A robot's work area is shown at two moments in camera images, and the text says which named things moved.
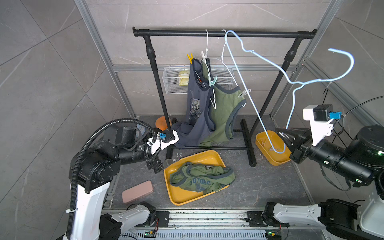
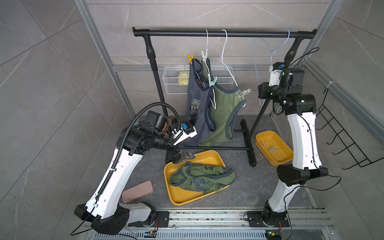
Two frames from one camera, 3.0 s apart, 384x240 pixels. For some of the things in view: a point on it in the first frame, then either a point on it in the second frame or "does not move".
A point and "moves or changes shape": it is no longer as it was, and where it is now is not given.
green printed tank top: [202, 178] does not move
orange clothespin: [263, 144] does not move
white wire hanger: [222, 59] does not move
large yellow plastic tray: [177, 196] does not move
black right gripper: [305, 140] to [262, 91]
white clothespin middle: [244, 92] does not move
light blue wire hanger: [251, 98] moves or changes shape
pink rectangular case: [137, 191] does not move
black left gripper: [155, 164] to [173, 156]
